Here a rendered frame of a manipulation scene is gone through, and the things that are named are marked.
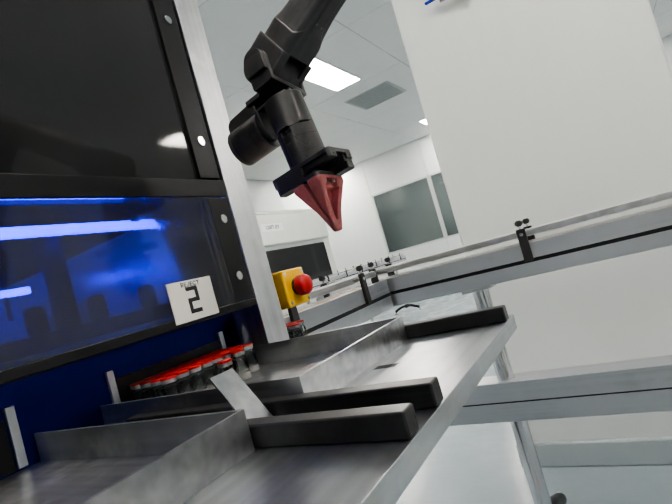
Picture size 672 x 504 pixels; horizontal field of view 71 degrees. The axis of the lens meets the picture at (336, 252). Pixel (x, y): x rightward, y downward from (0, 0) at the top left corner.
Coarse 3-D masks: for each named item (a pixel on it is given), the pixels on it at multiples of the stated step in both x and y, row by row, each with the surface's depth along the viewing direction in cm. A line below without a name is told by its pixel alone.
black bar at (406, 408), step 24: (360, 408) 35; (384, 408) 34; (408, 408) 32; (264, 432) 38; (288, 432) 37; (312, 432) 36; (336, 432) 35; (360, 432) 34; (384, 432) 33; (408, 432) 32
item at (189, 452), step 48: (48, 432) 54; (96, 432) 49; (144, 432) 45; (192, 432) 42; (240, 432) 38; (0, 480) 52; (48, 480) 46; (96, 480) 42; (144, 480) 30; (192, 480) 33
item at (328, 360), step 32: (384, 320) 69; (256, 352) 82; (288, 352) 78; (320, 352) 75; (352, 352) 55; (384, 352) 61; (256, 384) 48; (288, 384) 46; (320, 384) 48; (128, 416) 60
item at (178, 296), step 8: (192, 280) 71; (200, 280) 72; (208, 280) 74; (168, 288) 67; (176, 288) 68; (184, 288) 69; (200, 288) 72; (208, 288) 73; (168, 296) 67; (176, 296) 68; (184, 296) 69; (192, 296) 70; (200, 296) 71; (208, 296) 73; (176, 304) 67; (184, 304) 69; (200, 304) 71; (208, 304) 72; (216, 304) 74; (176, 312) 67; (184, 312) 68; (200, 312) 71; (208, 312) 72; (216, 312) 73; (176, 320) 67; (184, 320) 68; (192, 320) 69
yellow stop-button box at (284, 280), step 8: (280, 272) 89; (288, 272) 90; (296, 272) 92; (280, 280) 89; (288, 280) 90; (280, 288) 89; (288, 288) 89; (280, 296) 89; (288, 296) 89; (296, 296) 90; (304, 296) 93; (280, 304) 89; (288, 304) 88; (296, 304) 90
